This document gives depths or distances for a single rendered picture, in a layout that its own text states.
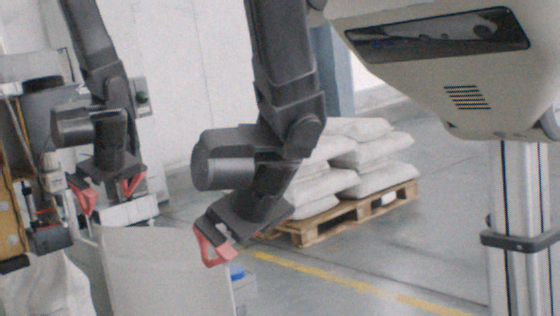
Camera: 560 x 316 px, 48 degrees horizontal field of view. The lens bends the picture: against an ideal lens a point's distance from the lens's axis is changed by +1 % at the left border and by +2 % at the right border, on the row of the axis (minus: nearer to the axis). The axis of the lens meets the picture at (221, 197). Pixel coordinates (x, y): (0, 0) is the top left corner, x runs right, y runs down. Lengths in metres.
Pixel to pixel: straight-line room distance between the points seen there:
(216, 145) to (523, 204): 0.70
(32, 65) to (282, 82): 0.75
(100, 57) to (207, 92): 5.31
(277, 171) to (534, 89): 0.47
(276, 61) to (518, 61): 0.46
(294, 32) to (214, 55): 5.77
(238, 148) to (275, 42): 0.13
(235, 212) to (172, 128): 5.33
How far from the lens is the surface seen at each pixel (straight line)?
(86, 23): 1.05
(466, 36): 1.00
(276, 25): 0.63
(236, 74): 6.55
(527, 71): 1.03
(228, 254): 0.79
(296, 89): 0.67
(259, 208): 0.77
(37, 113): 1.33
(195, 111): 6.25
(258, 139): 0.71
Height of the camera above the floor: 1.39
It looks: 14 degrees down
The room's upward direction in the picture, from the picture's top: 10 degrees counter-clockwise
